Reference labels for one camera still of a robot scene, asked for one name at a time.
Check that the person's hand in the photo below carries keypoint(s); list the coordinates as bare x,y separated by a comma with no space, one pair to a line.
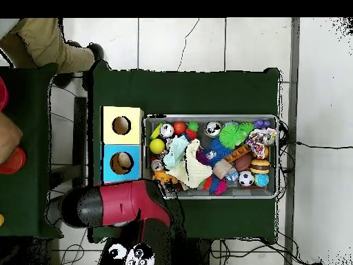
8,138

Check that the mint green cloth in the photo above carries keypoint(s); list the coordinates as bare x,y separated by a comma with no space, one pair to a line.
176,152

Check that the cream waffle cloth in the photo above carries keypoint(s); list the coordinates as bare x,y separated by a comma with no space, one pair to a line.
194,165

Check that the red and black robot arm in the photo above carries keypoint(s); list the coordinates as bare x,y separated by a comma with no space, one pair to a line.
127,201

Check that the wooden box with three holes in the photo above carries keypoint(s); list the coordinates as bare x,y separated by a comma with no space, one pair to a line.
135,135

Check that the red round cap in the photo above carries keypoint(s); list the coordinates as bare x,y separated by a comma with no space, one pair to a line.
15,163

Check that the pink round dish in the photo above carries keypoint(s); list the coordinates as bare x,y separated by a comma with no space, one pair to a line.
3,94

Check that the green cloth table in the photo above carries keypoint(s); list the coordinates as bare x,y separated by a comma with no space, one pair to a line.
182,94
33,193

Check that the black floor stand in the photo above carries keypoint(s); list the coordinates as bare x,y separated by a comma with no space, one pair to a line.
80,138

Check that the person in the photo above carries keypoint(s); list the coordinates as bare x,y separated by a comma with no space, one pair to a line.
44,44

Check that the yellow ball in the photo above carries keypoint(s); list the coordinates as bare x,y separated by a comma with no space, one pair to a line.
157,146

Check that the red-orange ball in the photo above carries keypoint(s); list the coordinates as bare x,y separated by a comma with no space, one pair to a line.
180,128

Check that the blue furry googly-eyed toy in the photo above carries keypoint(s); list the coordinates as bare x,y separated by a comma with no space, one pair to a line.
218,149

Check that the large green spiky ball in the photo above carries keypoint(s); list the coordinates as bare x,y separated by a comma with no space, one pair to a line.
230,134

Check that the brown toy football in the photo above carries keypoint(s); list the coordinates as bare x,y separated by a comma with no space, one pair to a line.
242,162

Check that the small soccer ball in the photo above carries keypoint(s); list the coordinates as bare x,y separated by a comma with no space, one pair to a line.
246,178

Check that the toy burger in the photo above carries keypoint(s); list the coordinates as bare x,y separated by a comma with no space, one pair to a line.
260,165

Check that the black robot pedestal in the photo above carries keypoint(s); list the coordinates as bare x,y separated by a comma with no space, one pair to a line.
196,254

